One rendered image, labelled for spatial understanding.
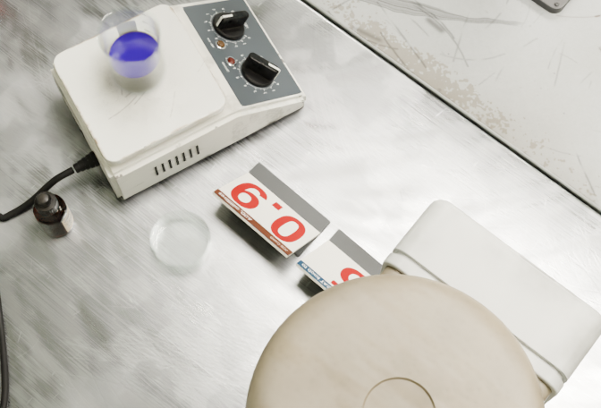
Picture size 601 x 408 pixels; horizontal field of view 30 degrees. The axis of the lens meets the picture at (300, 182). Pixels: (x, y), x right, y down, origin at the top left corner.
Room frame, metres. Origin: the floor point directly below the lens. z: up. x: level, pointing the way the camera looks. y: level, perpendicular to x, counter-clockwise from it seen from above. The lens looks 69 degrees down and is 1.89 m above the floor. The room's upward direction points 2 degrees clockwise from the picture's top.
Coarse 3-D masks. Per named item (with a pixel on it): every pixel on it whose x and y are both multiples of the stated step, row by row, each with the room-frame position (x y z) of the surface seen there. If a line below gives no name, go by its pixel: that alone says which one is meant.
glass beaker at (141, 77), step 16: (112, 16) 0.46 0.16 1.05; (128, 16) 0.46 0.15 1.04; (144, 16) 0.46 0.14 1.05; (112, 32) 0.45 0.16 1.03; (160, 32) 0.44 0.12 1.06; (160, 48) 0.43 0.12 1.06; (112, 64) 0.42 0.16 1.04; (128, 64) 0.41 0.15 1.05; (144, 64) 0.42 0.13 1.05; (160, 64) 0.43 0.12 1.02; (128, 80) 0.41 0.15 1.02; (144, 80) 0.42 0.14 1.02; (160, 80) 0.43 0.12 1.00
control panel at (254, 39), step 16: (240, 0) 0.55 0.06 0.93; (192, 16) 0.51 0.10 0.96; (208, 16) 0.51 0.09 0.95; (208, 32) 0.49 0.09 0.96; (256, 32) 0.51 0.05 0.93; (208, 48) 0.48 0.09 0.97; (224, 48) 0.48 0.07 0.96; (240, 48) 0.48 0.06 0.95; (256, 48) 0.49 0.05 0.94; (272, 48) 0.49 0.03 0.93; (224, 64) 0.46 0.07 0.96; (240, 64) 0.47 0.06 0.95; (240, 80) 0.45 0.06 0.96; (288, 80) 0.46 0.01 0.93; (240, 96) 0.43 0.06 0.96; (256, 96) 0.43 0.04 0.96; (272, 96) 0.44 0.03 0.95
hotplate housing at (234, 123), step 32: (224, 0) 0.54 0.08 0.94; (192, 32) 0.49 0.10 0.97; (64, 96) 0.42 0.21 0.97; (288, 96) 0.44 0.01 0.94; (192, 128) 0.39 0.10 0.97; (224, 128) 0.40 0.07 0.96; (256, 128) 0.42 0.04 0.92; (96, 160) 0.37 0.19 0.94; (128, 160) 0.36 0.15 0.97; (160, 160) 0.37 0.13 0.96; (192, 160) 0.38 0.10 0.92; (128, 192) 0.35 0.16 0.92
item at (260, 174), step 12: (252, 168) 0.38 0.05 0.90; (264, 168) 0.38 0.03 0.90; (264, 180) 0.37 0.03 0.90; (276, 180) 0.37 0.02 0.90; (276, 192) 0.36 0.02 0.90; (288, 192) 0.36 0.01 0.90; (228, 204) 0.33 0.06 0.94; (288, 204) 0.35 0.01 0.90; (300, 204) 0.35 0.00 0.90; (240, 216) 0.32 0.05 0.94; (300, 216) 0.34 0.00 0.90; (312, 216) 0.34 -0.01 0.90; (252, 228) 0.31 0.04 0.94; (312, 228) 0.32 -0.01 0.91; (324, 228) 0.33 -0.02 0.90; (312, 240) 0.31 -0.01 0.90; (300, 252) 0.30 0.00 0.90
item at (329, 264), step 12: (324, 252) 0.30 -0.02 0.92; (336, 252) 0.30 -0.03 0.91; (312, 264) 0.28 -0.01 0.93; (324, 264) 0.28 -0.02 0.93; (336, 264) 0.29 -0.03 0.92; (348, 264) 0.29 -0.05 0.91; (324, 276) 0.27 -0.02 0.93; (336, 276) 0.27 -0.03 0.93; (348, 276) 0.27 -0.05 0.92; (360, 276) 0.28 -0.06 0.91
